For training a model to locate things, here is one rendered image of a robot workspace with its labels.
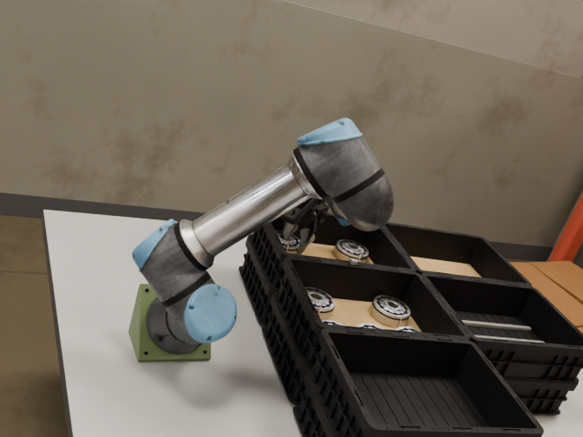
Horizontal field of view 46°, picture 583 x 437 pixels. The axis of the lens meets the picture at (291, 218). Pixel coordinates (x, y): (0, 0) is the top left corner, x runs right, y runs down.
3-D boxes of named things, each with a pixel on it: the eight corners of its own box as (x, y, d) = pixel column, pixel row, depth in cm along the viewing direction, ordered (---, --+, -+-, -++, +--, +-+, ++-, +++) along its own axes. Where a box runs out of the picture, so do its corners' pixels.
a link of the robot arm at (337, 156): (156, 314, 140) (387, 175, 130) (115, 253, 138) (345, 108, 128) (172, 297, 151) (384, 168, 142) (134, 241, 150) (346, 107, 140)
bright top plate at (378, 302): (383, 317, 172) (383, 316, 172) (367, 295, 180) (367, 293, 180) (415, 320, 176) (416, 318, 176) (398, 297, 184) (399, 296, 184)
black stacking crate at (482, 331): (454, 379, 165) (472, 342, 160) (403, 309, 190) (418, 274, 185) (579, 387, 179) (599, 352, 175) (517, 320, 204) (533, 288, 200)
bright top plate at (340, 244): (343, 256, 198) (343, 254, 197) (331, 238, 206) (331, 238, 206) (373, 259, 202) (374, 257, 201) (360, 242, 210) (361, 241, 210)
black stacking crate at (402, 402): (350, 478, 125) (370, 431, 120) (304, 372, 150) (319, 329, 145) (521, 477, 139) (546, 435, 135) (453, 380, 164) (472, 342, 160)
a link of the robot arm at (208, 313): (186, 355, 148) (210, 354, 136) (152, 304, 147) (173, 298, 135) (227, 323, 154) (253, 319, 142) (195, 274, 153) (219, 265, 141)
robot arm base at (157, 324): (143, 351, 154) (157, 349, 145) (148, 285, 157) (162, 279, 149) (206, 355, 160) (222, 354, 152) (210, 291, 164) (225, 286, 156)
